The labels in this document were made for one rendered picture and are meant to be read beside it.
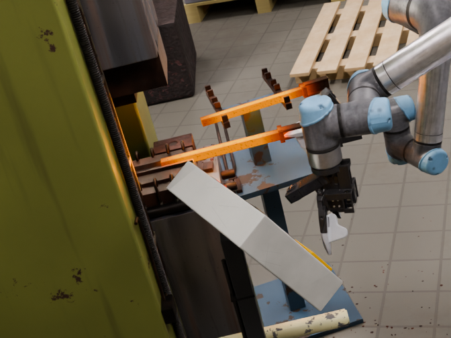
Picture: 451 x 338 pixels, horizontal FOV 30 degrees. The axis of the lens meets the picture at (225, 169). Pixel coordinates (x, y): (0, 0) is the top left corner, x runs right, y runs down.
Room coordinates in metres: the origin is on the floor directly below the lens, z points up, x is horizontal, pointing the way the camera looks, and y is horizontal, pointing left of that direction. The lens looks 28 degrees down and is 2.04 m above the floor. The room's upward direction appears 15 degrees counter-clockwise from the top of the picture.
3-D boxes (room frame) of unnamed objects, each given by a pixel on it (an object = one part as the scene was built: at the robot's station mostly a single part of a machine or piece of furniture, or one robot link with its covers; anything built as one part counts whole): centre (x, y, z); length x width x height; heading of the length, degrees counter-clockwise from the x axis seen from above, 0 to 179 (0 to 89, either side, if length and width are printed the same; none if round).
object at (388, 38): (5.08, -1.11, 0.05); 1.25 x 0.83 x 0.11; 155
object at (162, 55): (2.11, 0.29, 1.32); 0.42 x 0.20 x 0.10; 87
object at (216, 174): (2.16, 0.30, 0.69); 0.56 x 0.38 x 0.45; 87
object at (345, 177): (1.64, -0.23, 1.07); 0.09 x 0.08 x 0.12; 67
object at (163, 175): (2.11, 0.29, 0.96); 0.42 x 0.20 x 0.09; 87
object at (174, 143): (2.28, 0.13, 0.95); 0.12 x 0.09 x 0.07; 87
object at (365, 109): (1.63, -0.32, 1.23); 0.11 x 0.11 x 0.08; 75
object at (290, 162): (2.62, -0.13, 0.66); 0.40 x 0.30 x 0.02; 5
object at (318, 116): (1.64, -0.22, 1.23); 0.09 x 0.08 x 0.11; 75
